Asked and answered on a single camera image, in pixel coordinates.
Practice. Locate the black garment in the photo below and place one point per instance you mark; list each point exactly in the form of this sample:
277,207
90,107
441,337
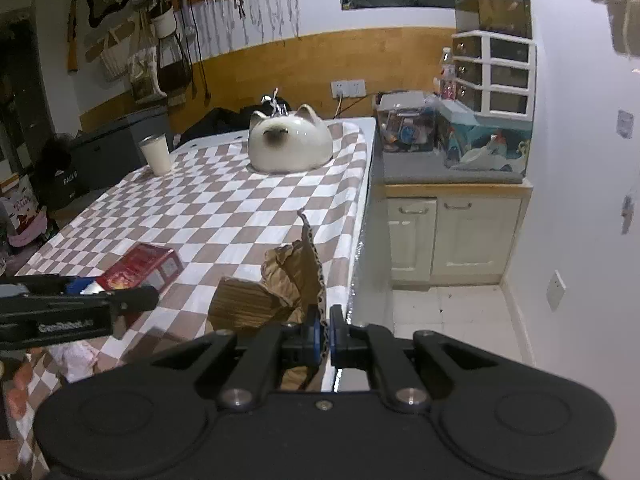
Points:
215,125

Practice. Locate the white wall switch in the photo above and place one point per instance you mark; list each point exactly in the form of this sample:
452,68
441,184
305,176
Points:
556,290

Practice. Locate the black hanging bag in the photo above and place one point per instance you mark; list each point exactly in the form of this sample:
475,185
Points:
172,70

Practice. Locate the brown cardboard piece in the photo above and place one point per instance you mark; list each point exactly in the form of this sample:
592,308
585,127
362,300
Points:
280,280

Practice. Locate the silver faucet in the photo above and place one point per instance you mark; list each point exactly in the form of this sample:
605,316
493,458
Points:
275,105

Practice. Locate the brown white checkered tablecloth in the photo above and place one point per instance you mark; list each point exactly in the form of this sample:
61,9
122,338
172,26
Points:
225,210

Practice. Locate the glass fish tank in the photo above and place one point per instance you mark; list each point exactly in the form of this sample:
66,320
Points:
492,10

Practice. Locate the grey counter mat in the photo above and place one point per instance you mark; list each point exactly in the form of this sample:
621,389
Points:
415,166

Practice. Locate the teal printed box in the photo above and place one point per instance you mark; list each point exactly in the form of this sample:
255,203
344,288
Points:
475,135

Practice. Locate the black round bag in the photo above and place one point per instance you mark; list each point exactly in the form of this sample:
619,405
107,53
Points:
65,180

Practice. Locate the red white carton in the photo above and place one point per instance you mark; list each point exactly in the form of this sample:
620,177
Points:
20,210

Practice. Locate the cream panelled cabinet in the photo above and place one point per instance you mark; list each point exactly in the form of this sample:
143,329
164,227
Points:
475,240

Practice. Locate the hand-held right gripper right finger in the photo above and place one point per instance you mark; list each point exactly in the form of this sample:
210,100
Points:
334,341

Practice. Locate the white cat-shaped ornament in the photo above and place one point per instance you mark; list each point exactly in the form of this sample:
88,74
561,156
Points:
295,145

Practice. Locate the red cardboard box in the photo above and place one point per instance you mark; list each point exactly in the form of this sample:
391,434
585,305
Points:
145,262

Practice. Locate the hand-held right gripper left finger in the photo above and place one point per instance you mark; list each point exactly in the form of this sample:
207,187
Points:
314,334

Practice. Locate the small wall photo card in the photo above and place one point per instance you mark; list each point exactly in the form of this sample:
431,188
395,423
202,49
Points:
625,124
627,215

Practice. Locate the grey storage box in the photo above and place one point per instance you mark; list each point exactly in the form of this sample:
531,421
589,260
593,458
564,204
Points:
110,145

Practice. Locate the white wall socket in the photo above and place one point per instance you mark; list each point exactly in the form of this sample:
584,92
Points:
348,88

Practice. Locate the white tote bag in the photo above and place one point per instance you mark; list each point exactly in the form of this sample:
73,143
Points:
145,80

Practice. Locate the white plastic drawer unit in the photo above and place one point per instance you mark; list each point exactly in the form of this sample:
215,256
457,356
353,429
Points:
500,80

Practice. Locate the white cup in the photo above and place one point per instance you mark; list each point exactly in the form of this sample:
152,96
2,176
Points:
156,157

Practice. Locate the clear plastic bottle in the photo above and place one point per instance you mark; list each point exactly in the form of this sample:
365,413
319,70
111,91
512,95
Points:
446,77

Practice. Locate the pink cloth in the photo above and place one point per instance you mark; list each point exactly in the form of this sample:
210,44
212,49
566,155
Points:
77,360

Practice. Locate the clear plastic container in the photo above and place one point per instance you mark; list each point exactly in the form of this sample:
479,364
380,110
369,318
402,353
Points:
405,125

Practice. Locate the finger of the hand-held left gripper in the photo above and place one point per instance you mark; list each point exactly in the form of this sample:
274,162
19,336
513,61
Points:
40,281
135,298

